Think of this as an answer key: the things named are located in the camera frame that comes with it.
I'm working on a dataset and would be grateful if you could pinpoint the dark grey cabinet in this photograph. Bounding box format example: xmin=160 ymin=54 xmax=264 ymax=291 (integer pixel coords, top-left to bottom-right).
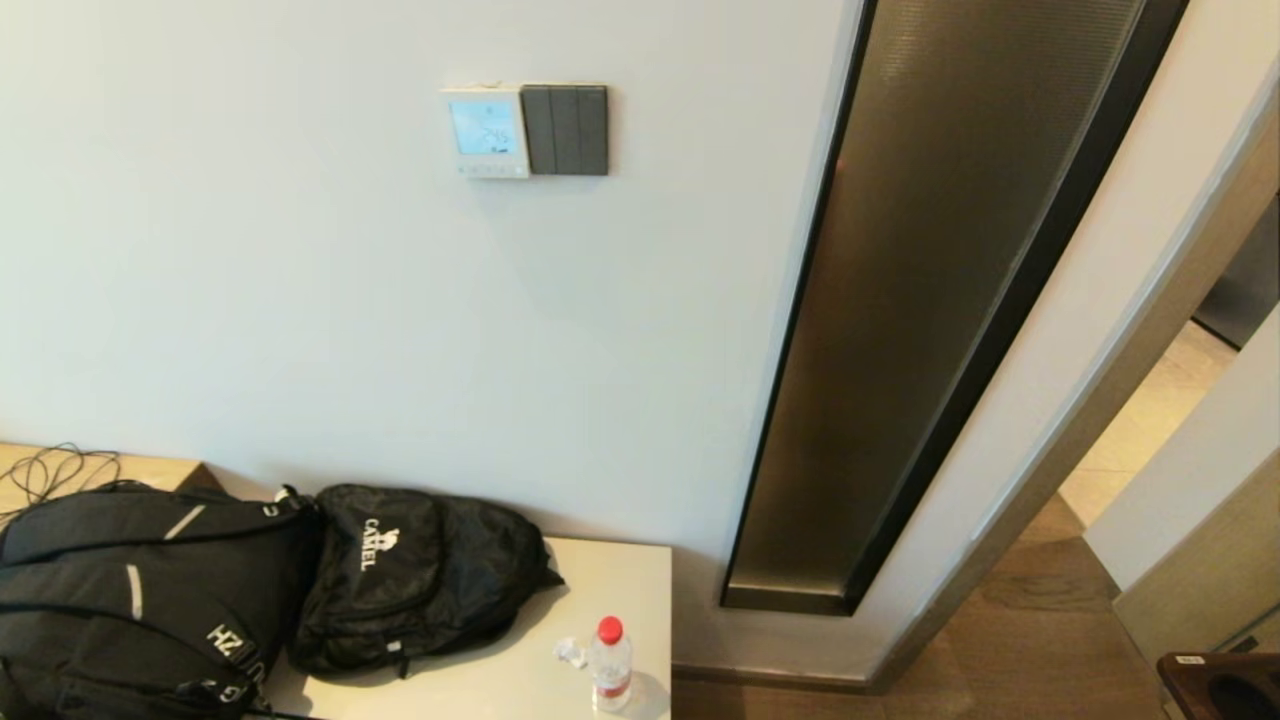
xmin=1192 ymin=196 xmax=1280 ymax=351

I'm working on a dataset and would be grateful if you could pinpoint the dark grey wall switch panel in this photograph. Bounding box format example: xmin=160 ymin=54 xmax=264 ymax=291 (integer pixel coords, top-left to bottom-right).
xmin=520 ymin=84 xmax=610 ymax=178

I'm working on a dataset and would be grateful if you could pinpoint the white wall thermostat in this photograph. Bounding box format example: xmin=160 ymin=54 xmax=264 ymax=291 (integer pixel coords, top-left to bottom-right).
xmin=441 ymin=86 xmax=531 ymax=181

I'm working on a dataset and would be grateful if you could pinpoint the clear water bottle red cap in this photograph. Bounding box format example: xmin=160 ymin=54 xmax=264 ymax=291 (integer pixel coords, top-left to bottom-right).
xmin=589 ymin=617 xmax=635 ymax=715

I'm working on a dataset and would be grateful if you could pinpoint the grey brown door frame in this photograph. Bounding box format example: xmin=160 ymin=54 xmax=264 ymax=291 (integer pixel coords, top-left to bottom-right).
xmin=865 ymin=85 xmax=1280 ymax=696

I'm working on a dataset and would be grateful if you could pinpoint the large black backpack HZ print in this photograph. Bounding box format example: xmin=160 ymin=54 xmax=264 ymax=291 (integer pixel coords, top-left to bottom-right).
xmin=0 ymin=482 xmax=322 ymax=720

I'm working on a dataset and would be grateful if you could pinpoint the beige wooden door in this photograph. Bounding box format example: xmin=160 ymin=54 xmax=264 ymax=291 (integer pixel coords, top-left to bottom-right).
xmin=1114 ymin=476 xmax=1280 ymax=665

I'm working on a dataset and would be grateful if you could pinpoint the black Camel backpack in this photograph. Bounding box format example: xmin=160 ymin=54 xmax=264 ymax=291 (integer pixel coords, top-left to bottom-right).
xmin=287 ymin=484 xmax=565 ymax=683

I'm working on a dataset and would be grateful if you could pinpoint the thin black loose cable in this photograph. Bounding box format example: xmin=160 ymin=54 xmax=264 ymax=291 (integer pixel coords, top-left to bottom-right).
xmin=0 ymin=443 xmax=122 ymax=521

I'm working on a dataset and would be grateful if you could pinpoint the dark brown bin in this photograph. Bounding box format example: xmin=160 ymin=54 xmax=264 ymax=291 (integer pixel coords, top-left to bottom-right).
xmin=1157 ymin=652 xmax=1280 ymax=720

